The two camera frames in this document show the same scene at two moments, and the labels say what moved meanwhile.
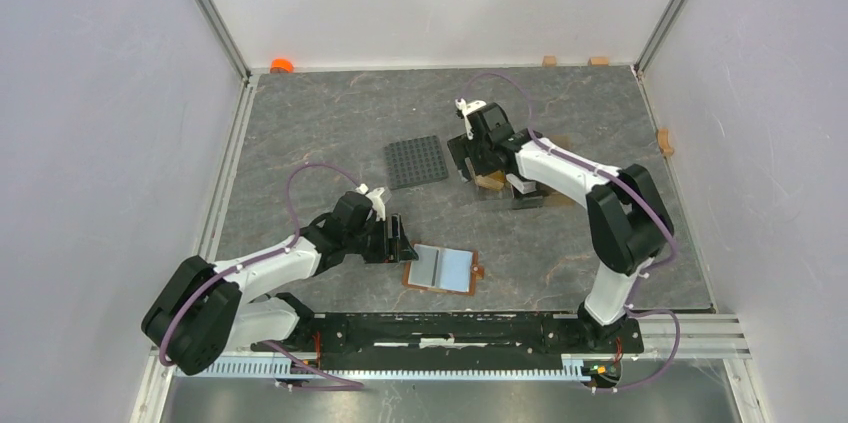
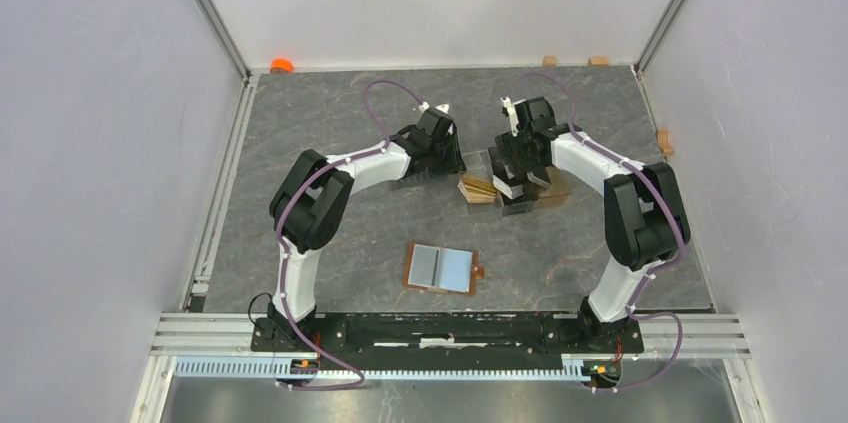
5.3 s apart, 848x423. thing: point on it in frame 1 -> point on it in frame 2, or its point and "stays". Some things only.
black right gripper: (462, 148) -> (508, 146)
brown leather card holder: (452, 270) stays
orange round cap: (282, 66) stays
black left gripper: (395, 249) -> (454, 163)
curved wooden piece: (664, 142) stays
